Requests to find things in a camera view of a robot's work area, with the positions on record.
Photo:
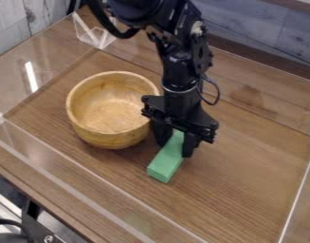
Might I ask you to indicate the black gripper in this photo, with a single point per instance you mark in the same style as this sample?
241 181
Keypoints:
177 110

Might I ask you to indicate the green rectangular block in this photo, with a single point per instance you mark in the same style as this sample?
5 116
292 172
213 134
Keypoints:
166 161

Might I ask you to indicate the wooden bowl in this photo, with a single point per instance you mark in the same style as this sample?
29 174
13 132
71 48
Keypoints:
104 105

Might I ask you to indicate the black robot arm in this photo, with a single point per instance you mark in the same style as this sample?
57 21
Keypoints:
174 27

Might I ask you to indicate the clear acrylic tray wall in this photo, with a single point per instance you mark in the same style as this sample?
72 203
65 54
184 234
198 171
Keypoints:
233 191

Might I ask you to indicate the clear acrylic corner bracket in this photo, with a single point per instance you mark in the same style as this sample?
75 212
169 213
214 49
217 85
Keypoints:
97 37

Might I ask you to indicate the black table leg bracket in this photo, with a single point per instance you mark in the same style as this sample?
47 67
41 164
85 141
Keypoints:
40 234

